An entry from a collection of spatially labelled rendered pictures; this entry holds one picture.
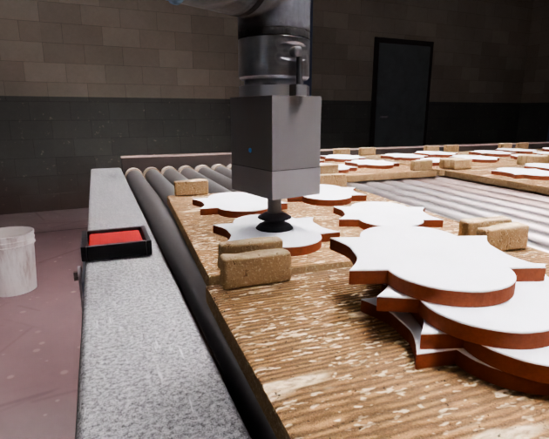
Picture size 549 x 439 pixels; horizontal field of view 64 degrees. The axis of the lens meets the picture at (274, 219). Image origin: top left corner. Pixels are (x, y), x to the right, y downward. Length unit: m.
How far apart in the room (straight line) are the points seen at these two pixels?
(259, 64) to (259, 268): 0.21
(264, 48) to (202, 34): 5.32
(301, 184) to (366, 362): 0.24
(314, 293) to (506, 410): 0.16
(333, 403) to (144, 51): 5.44
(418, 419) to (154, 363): 0.17
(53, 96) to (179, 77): 1.41
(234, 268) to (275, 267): 0.03
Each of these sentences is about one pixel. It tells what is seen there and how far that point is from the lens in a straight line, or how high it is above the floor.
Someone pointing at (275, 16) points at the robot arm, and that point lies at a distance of 0.46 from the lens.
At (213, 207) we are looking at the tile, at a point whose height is 0.95.
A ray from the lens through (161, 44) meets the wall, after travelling 5.64.
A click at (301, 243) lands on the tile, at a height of 0.95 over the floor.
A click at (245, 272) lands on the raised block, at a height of 0.95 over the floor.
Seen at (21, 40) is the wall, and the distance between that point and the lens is 5.54.
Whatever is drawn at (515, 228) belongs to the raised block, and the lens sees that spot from 0.51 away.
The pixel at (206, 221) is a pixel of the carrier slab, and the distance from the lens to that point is 0.59.
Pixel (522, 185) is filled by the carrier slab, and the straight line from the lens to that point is 1.04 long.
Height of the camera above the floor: 1.07
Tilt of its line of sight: 14 degrees down
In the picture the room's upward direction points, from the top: straight up
